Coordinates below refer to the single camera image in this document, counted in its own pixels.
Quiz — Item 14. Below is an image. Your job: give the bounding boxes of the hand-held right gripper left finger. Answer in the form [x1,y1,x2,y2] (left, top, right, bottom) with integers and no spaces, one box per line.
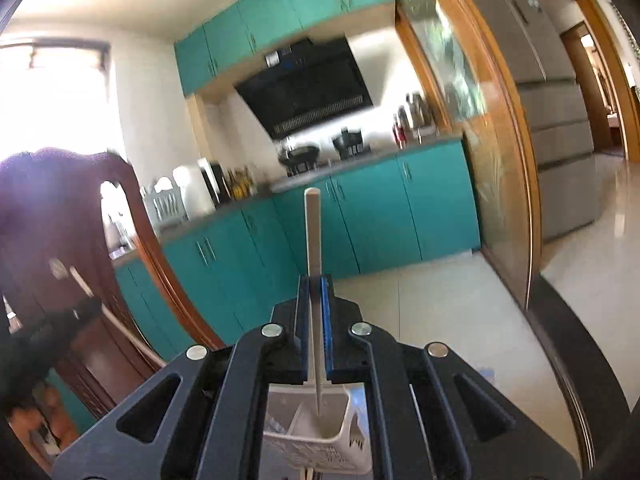
[52,274,311,480]

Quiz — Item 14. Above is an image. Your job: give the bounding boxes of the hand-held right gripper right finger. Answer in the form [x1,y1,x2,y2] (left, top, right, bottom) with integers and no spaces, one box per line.
[320,274,581,480]

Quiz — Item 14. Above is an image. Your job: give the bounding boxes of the white plastic utensil holder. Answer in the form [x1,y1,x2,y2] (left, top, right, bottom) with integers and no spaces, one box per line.
[262,382,374,477]

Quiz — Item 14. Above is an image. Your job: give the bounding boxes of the carved wooden chair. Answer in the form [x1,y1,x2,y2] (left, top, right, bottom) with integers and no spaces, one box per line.
[50,152,226,423]

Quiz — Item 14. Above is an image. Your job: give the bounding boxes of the cooking oil bottles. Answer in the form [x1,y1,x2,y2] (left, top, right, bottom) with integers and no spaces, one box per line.
[225,167,257,199]

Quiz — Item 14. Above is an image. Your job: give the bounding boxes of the black kitchen appliance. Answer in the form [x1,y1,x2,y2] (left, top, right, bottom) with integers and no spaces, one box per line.
[198,157,232,207]

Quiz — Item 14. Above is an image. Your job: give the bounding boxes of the black wok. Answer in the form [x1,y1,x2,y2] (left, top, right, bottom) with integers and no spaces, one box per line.
[278,144,321,170]

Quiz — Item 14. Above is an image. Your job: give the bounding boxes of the white kitchen appliance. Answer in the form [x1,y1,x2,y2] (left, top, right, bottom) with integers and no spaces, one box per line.
[172,164,217,219]

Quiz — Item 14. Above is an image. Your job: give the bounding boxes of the grey dish rack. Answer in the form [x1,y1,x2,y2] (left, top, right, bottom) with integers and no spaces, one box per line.
[142,177,189,232]

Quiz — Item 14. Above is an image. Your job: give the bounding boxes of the black cooking pot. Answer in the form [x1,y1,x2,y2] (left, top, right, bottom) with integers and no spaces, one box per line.
[332,128,365,157]

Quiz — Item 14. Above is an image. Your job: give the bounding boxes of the black range hood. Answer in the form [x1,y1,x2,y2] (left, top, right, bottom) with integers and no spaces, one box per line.
[234,36,375,137]

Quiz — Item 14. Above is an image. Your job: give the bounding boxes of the steel kettle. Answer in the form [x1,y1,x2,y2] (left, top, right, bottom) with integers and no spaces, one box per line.
[404,92,434,132]

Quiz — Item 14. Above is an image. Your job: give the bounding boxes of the window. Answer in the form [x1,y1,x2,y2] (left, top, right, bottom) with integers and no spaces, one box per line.
[0,39,112,161]

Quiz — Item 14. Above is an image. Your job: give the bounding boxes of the wooden framed glass door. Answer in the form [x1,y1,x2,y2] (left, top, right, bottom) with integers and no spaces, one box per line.
[379,0,545,312]

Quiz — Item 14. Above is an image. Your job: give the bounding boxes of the dark round table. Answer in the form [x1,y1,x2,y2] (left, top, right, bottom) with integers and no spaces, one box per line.
[525,269,632,480]

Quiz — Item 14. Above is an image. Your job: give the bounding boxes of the grey refrigerator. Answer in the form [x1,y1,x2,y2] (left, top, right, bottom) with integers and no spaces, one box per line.
[454,0,602,244]

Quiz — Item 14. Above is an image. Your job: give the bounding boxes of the teal upper cabinets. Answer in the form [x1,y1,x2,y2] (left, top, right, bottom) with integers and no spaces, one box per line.
[173,0,397,97]

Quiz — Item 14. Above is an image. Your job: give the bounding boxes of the wooden door frame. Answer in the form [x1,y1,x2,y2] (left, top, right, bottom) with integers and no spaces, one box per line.
[560,0,640,163]

